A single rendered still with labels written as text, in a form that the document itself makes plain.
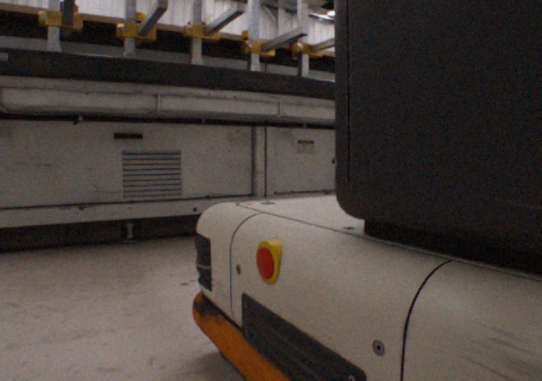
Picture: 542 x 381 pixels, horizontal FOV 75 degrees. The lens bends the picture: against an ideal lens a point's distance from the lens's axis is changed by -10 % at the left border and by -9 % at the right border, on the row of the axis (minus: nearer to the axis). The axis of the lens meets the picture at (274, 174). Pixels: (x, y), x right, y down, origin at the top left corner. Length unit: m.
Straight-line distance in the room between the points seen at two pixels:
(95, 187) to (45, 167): 0.20
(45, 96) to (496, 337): 1.36
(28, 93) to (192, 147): 0.70
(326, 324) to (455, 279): 0.13
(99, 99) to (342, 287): 1.20
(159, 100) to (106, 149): 0.33
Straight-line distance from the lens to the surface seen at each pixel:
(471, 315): 0.28
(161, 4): 1.20
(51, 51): 1.41
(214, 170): 1.76
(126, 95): 1.44
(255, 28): 1.65
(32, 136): 1.64
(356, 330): 0.34
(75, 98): 1.42
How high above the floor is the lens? 0.36
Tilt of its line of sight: 3 degrees down
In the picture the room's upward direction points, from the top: straight up
